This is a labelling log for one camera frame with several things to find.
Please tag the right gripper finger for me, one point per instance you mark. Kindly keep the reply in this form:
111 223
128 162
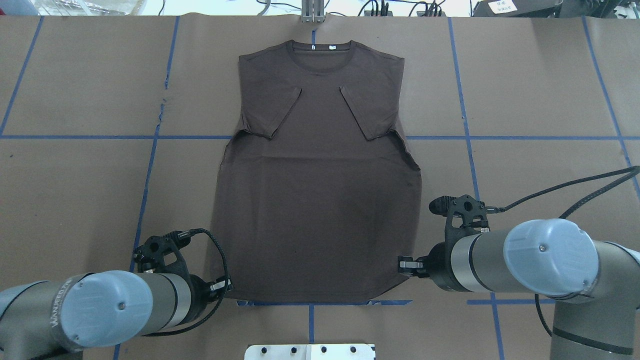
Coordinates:
407 265

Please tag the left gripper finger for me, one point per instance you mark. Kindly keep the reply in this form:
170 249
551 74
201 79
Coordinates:
219 286

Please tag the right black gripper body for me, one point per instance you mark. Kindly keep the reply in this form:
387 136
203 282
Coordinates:
439 266

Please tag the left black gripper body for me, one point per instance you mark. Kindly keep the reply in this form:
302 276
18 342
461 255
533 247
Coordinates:
200 291

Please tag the brown t-shirt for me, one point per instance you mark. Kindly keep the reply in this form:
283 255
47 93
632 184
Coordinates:
317 192

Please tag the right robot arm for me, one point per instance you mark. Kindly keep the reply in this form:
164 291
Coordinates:
594 284

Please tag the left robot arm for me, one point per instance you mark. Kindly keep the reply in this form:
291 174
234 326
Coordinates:
59 320

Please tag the brown paper table cover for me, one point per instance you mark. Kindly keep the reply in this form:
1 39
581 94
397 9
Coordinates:
113 129

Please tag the black power adapter box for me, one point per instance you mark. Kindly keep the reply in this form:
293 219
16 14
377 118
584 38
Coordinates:
516 8

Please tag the plastic bag with cardboard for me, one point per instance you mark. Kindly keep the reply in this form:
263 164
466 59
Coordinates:
89 7

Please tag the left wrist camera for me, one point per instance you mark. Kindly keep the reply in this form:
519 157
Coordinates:
161 254

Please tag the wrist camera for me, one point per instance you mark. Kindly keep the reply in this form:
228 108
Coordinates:
464 215
161 254

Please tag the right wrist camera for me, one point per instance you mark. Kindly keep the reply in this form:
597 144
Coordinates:
464 215

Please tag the white camera mast base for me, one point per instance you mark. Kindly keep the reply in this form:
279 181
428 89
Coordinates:
322 351

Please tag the aluminium frame post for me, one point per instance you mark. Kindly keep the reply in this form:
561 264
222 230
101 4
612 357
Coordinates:
313 11

